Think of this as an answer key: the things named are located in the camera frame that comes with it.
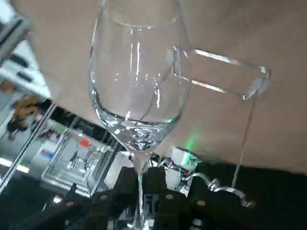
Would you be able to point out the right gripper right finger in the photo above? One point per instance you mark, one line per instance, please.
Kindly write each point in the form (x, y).
(177, 213)

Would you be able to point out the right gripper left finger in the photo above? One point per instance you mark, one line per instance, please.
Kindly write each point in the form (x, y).
(108, 210)

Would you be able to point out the clear glass goblet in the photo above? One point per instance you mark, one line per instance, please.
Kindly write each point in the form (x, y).
(134, 95)

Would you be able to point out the person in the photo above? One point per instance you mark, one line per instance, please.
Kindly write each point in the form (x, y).
(26, 107)

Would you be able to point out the aluminium frame rail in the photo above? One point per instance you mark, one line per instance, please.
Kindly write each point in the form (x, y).
(33, 134)

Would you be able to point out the aluminium camera post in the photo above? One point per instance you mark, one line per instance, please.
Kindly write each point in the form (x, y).
(14, 36)

